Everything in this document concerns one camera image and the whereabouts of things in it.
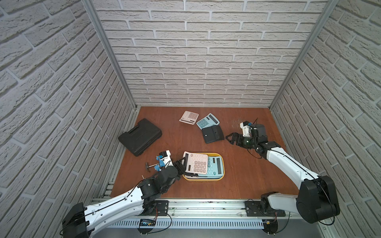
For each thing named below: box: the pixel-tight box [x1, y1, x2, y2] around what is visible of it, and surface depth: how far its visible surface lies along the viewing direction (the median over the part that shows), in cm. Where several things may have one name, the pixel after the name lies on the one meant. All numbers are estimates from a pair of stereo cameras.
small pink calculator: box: [178, 110, 199, 125], surface depth 112 cm
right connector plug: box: [261, 219, 278, 237], surface depth 71 cm
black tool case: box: [118, 118, 163, 157], surface depth 97 cm
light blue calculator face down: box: [197, 156, 224, 179], surface depth 83 cm
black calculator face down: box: [201, 124, 225, 144], surface depth 102 cm
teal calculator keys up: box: [195, 112, 221, 130], surface depth 109 cm
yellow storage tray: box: [182, 152, 226, 181], surface depth 82 cm
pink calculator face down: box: [182, 150, 208, 175], surface depth 83 cm
